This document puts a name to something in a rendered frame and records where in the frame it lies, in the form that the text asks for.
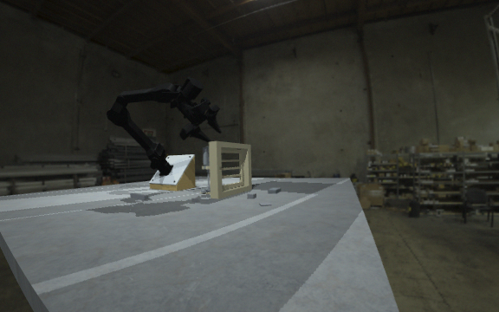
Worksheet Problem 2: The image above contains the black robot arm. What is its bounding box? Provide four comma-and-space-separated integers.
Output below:
107, 77, 211, 176

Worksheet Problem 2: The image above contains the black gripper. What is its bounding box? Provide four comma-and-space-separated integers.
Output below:
180, 103, 221, 142

